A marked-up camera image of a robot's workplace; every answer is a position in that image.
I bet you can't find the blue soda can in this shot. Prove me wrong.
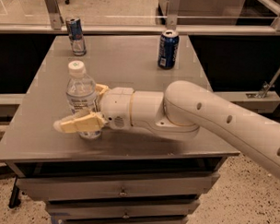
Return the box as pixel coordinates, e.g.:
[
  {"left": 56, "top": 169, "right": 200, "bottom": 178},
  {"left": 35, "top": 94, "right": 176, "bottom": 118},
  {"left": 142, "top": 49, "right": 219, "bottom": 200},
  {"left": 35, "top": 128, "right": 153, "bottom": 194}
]
[{"left": 157, "top": 29, "right": 180, "bottom": 69}]

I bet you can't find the grey metal railing frame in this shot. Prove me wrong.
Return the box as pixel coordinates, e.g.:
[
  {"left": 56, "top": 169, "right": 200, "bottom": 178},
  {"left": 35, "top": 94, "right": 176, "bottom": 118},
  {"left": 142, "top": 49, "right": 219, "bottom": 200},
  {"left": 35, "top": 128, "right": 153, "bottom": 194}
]
[{"left": 0, "top": 0, "right": 280, "bottom": 36}]

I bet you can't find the middle grey drawer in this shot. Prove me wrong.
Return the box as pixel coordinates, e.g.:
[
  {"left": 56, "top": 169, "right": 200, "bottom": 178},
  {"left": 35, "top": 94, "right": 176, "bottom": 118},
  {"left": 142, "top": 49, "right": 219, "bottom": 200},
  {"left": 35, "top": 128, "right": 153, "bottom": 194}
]
[{"left": 46, "top": 198, "right": 200, "bottom": 220}]

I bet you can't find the red bull can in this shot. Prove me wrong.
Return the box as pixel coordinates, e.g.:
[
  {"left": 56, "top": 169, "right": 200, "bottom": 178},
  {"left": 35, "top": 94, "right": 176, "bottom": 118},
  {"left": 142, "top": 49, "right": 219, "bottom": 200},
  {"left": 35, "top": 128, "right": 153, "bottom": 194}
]
[{"left": 65, "top": 17, "right": 87, "bottom": 56}]

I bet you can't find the bottom grey drawer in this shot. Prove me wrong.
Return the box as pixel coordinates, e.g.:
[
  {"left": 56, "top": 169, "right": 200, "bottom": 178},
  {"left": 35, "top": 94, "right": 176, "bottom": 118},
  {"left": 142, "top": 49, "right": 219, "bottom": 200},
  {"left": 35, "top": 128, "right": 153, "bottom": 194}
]
[{"left": 60, "top": 216, "right": 188, "bottom": 224}]

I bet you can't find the clear plastic water bottle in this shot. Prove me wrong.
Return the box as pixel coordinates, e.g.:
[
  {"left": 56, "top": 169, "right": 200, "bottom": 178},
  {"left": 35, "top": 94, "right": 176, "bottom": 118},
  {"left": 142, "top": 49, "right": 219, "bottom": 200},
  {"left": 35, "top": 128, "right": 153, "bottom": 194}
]
[{"left": 64, "top": 60, "right": 105, "bottom": 140}]

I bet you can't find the grey drawer cabinet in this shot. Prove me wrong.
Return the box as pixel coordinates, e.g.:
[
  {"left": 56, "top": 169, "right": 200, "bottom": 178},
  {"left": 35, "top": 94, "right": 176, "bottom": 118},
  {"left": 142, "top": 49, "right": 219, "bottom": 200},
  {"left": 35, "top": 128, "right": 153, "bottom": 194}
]
[{"left": 0, "top": 29, "right": 244, "bottom": 224}]

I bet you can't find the grey drawer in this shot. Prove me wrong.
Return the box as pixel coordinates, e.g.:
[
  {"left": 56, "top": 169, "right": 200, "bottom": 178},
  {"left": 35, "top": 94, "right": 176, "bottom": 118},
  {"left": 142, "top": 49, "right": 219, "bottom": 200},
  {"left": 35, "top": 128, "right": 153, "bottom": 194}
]
[
  {"left": 60, "top": 216, "right": 188, "bottom": 224},
  {"left": 17, "top": 171, "right": 220, "bottom": 201},
  {"left": 46, "top": 198, "right": 200, "bottom": 220}
]

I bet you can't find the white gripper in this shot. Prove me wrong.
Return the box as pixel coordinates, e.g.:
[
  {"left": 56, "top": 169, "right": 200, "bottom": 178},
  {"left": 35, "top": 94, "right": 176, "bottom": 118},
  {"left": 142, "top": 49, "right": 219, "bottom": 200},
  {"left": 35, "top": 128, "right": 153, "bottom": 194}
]
[{"left": 52, "top": 84, "right": 134, "bottom": 134}]

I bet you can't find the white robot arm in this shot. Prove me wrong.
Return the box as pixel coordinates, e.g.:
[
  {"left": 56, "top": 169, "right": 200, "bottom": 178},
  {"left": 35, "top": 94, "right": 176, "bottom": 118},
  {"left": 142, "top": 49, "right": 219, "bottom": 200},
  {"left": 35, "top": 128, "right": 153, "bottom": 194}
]
[{"left": 53, "top": 80, "right": 280, "bottom": 179}]

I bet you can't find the top grey drawer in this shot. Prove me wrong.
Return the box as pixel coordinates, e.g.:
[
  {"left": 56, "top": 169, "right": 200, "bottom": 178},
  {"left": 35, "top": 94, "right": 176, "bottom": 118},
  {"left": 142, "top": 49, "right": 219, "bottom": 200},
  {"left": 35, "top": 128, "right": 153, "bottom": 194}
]
[{"left": 17, "top": 171, "right": 220, "bottom": 201}]

